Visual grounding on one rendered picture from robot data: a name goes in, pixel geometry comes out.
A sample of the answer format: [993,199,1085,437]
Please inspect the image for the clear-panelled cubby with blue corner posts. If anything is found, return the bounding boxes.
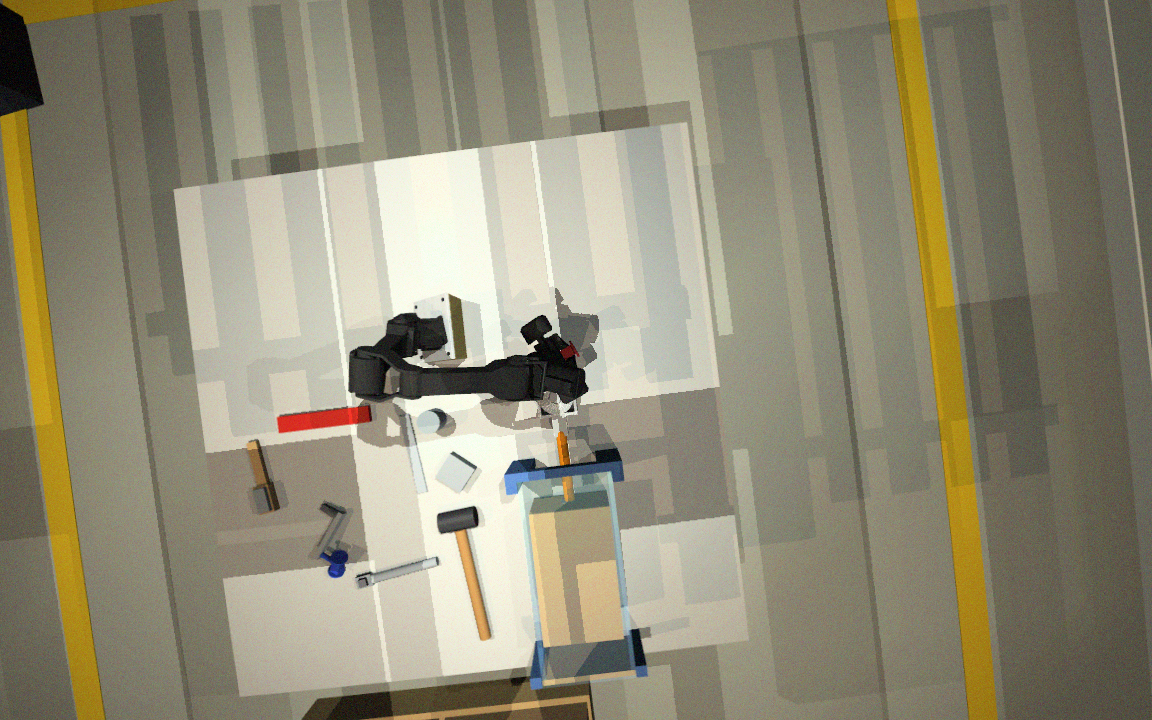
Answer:
[505,470,647,690]

